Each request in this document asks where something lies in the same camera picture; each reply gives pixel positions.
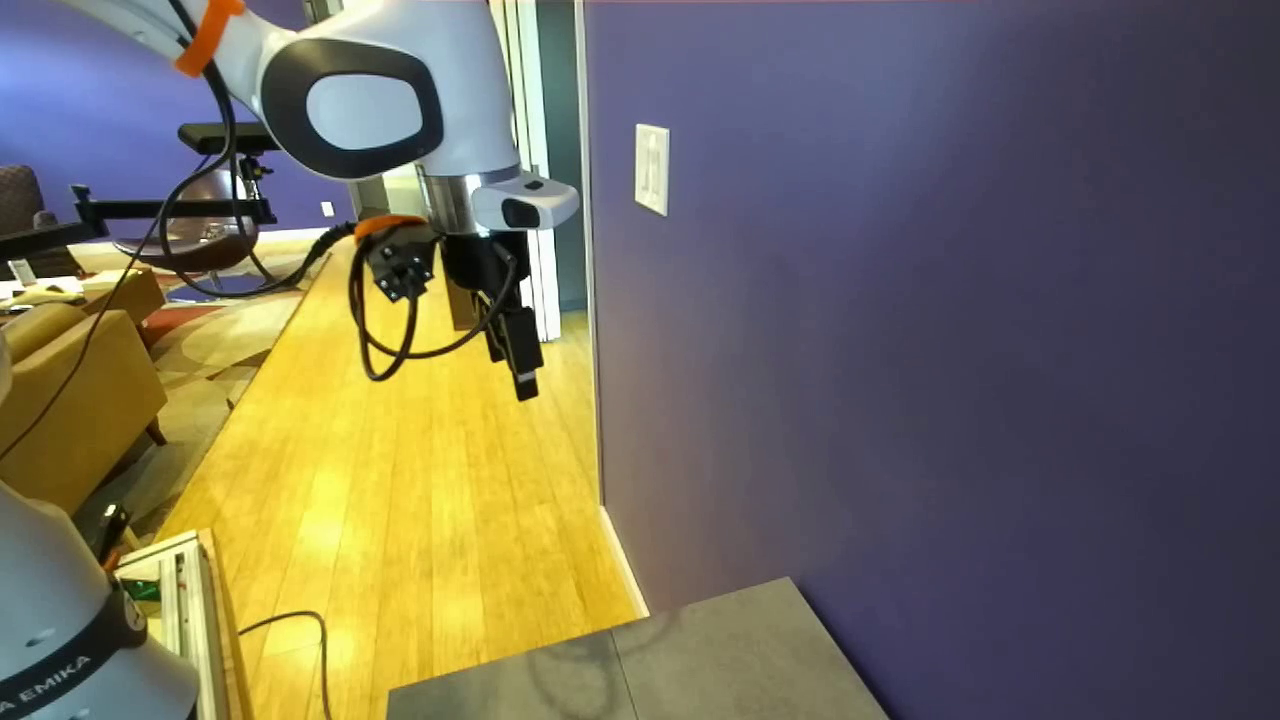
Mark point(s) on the white light switch plate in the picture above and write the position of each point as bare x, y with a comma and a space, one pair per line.
650, 170

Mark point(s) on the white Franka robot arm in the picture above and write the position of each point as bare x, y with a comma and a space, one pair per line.
402, 52

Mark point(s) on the white leaning boards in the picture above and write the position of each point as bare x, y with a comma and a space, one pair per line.
550, 300

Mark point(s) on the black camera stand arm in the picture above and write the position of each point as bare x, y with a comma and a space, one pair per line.
124, 209

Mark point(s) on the dark brown shell chair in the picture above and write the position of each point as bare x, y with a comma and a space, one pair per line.
203, 247

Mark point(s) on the white papers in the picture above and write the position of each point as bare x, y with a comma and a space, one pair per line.
42, 284

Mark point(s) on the tan sofa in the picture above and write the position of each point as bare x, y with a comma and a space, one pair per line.
81, 402

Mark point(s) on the white box with green part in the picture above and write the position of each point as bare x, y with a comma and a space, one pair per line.
181, 603

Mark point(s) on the brown wooden cabinet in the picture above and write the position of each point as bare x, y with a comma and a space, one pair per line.
466, 308

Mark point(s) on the dark grey armchair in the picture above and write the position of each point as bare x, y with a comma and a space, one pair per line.
16, 202

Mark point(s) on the black camera bar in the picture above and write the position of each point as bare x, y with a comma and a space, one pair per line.
221, 138

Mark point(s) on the small white wall outlet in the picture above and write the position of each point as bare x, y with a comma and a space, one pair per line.
329, 209

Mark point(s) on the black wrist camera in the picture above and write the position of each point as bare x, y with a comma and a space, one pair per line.
402, 266

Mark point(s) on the white door frame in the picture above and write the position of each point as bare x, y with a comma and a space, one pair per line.
533, 94

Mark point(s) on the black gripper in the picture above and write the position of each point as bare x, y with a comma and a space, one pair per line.
500, 272

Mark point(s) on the patterned floor rug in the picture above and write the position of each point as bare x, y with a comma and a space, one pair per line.
215, 347

